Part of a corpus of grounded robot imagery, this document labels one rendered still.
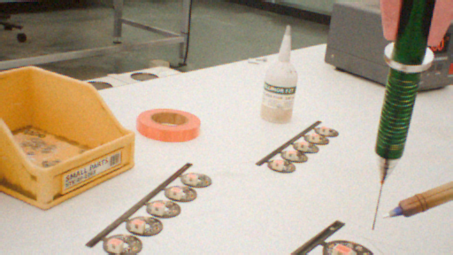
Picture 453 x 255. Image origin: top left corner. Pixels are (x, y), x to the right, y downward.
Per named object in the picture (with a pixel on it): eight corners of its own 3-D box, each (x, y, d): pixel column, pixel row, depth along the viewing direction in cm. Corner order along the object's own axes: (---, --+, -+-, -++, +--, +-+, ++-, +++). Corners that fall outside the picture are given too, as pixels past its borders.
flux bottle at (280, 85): (255, 119, 63) (267, 25, 60) (265, 110, 66) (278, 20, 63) (286, 126, 62) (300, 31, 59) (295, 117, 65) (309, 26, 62)
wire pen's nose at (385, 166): (366, 184, 24) (372, 156, 23) (372, 166, 25) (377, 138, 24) (395, 191, 24) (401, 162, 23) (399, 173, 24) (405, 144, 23)
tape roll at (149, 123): (185, 117, 62) (187, 106, 61) (209, 139, 57) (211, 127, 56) (128, 120, 59) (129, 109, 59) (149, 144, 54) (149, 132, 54)
